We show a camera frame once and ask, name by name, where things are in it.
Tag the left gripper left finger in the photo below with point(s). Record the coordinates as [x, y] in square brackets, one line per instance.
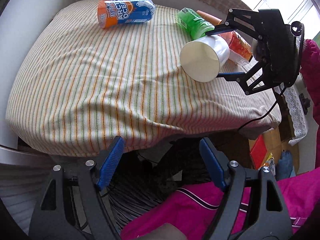
[71, 206]

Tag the white plastic cup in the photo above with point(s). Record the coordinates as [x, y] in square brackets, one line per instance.
[202, 59]

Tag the green plastic bottle cup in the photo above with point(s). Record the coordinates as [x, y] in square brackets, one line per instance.
[193, 23]

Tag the magenta jacket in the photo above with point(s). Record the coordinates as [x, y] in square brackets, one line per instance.
[191, 209]

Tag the red book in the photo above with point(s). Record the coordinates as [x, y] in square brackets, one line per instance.
[258, 152]

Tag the white lace cloth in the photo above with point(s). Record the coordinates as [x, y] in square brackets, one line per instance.
[300, 125]

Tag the striped table cloth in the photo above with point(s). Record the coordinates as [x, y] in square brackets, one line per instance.
[80, 86]

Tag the blue orange Arctic Ocean cup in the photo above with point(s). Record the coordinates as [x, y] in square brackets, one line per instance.
[115, 12]

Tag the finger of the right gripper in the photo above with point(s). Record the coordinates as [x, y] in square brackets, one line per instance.
[219, 29]
[231, 75]

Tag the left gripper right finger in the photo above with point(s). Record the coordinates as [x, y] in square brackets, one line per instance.
[267, 216]

